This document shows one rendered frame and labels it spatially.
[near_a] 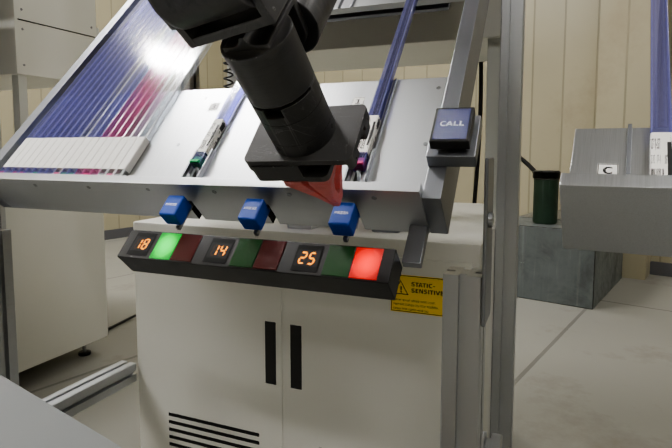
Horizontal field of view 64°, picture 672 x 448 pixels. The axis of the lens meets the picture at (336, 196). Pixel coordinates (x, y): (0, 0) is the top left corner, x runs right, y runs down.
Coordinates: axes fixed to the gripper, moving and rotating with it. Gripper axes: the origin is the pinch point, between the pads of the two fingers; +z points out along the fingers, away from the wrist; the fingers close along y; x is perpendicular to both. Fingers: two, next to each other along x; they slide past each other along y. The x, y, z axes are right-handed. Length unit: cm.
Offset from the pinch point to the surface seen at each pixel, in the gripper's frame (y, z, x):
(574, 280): -28, 212, -110
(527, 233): -6, 202, -130
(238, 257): 11.7, 4.6, 5.1
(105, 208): 38.1, 7.2, -2.7
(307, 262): 3.4, 4.8, 5.1
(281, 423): 27, 57, 11
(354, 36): 23, 30, -69
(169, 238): 22.0, 4.5, 3.3
